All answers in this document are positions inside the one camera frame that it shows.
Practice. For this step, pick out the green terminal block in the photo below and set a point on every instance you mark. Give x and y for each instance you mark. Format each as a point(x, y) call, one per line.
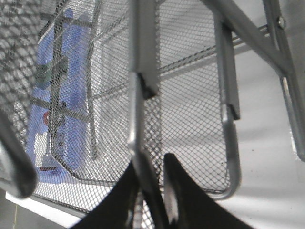
point(44, 72)

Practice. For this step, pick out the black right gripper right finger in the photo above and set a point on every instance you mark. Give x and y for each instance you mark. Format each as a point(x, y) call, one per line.
point(188, 206)

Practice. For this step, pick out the silver rack frame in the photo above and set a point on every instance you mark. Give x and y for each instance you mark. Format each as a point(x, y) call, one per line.
point(275, 51)

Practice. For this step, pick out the mesh tray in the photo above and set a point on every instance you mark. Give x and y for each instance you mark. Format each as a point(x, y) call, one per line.
point(183, 119)
point(77, 198)
point(19, 30)

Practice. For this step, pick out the blue plastic tray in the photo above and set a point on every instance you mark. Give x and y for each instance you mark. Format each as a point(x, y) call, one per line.
point(74, 71)

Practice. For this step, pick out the red emergency push button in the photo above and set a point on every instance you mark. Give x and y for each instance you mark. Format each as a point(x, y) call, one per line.
point(47, 120)

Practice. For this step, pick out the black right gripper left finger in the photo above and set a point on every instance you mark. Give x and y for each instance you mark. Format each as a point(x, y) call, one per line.
point(116, 211)

